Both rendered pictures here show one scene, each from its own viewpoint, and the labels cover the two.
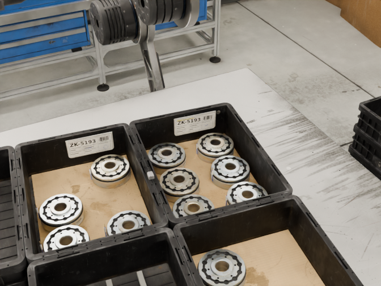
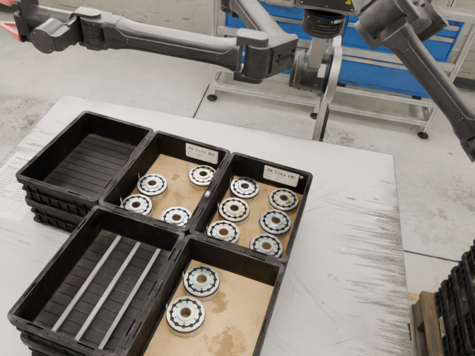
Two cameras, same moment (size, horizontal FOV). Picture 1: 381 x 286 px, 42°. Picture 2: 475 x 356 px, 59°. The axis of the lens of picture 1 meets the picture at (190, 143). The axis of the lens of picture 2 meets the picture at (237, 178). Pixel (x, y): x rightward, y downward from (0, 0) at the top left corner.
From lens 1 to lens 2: 54 cm
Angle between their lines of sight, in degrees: 26
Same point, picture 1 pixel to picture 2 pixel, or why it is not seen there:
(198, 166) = (261, 207)
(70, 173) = (182, 165)
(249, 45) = not seen: hidden behind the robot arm
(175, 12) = (315, 87)
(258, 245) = (243, 283)
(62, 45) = not seen: hidden behind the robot
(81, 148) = (195, 153)
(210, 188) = (252, 227)
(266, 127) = (358, 209)
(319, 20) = not seen: outside the picture
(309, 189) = (343, 273)
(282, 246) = (258, 294)
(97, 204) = (177, 194)
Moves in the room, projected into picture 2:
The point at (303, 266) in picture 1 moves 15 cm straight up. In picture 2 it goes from (256, 316) to (263, 287)
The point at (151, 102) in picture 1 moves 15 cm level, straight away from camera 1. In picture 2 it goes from (292, 145) to (306, 129)
